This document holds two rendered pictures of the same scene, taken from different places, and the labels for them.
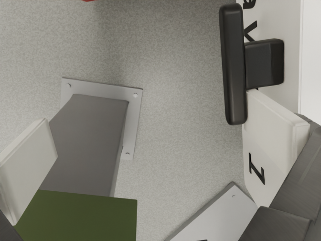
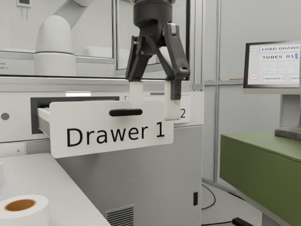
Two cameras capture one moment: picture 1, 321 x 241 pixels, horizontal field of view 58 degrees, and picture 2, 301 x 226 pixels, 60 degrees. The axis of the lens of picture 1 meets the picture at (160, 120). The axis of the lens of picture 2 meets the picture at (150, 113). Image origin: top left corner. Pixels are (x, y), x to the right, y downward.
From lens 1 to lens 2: 0.51 m
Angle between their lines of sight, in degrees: 75
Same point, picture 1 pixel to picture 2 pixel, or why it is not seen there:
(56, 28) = not seen: outside the picture
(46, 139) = (169, 113)
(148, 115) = not seen: outside the picture
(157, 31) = not seen: outside the picture
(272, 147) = (139, 92)
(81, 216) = (235, 166)
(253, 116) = (136, 105)
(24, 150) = (166, 96)
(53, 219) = (244, 165)
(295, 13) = (108, 103)
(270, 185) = (159, 117)
